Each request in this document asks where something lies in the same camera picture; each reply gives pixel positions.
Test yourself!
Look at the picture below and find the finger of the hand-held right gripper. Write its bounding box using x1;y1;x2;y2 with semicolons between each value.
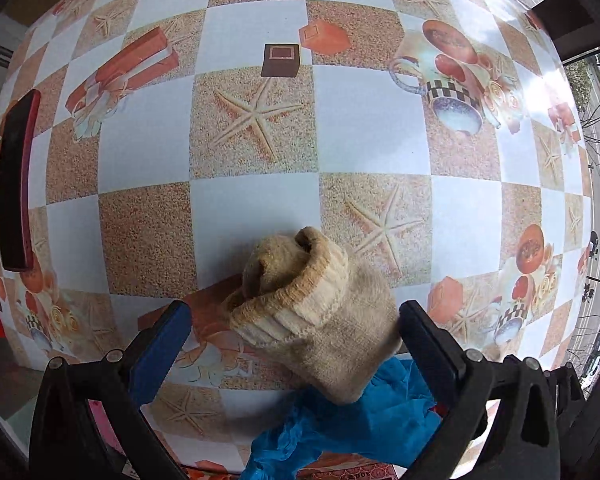
544;360;588;423

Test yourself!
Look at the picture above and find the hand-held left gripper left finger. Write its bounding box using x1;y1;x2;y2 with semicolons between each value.
27;300;195;480

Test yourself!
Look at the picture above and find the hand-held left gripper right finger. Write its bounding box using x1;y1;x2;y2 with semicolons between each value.
396;300;561;480

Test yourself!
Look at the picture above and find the blue nonwoven cloth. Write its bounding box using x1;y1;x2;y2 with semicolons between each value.
240;357;452;480

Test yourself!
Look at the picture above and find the beige knit sock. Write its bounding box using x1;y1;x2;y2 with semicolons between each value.
221;226;406;406

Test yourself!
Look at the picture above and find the pink sponge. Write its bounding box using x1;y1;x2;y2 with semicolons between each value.
86;399;127;463

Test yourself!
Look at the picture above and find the red cardboard box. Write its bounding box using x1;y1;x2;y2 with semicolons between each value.
300;461;399;480

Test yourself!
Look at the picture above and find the smartphone in red case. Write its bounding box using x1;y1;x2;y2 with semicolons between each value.
0;88;42;274

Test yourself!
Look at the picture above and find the checkered printed tablecloth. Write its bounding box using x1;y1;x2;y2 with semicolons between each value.
0;0;597;480

